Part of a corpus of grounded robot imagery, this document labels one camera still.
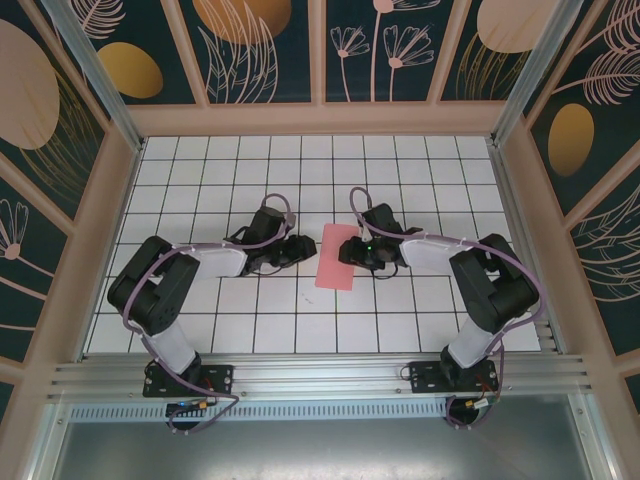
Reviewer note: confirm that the aluminium side rail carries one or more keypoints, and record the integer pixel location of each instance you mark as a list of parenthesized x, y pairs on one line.
[(502, 180)]

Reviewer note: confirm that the pink cloth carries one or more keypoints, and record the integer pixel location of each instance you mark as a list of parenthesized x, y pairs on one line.
[(332, 265)]

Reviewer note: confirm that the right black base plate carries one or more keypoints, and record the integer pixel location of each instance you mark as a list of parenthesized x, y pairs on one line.
[(425, 380)]

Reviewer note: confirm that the left aluminium corner post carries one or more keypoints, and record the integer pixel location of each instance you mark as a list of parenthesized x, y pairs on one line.
[(95, 65)]

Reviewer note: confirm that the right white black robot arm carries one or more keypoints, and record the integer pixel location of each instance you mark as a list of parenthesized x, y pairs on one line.
[(425, 252)]

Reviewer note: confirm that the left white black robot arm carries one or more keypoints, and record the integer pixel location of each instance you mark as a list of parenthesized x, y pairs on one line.
[(220, 262)]

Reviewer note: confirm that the aluminium corner post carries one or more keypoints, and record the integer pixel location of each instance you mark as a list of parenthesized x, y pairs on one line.
[(95, 65), (535, 65)]

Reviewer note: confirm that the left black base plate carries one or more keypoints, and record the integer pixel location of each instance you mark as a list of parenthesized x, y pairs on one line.
[(220, 377)]

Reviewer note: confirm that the grey metal base panel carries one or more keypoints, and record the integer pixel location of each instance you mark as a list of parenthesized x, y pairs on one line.
[(320, 450)]

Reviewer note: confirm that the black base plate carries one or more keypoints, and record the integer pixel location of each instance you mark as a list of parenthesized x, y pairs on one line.
[(425, 380), (220, 377)]

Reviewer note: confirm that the long aluminium mounting rail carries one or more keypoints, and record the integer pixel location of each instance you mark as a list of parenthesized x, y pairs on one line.
[(320, 375)]

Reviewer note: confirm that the right aluminium corner post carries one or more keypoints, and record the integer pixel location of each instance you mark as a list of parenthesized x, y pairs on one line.
[(535, 65)]

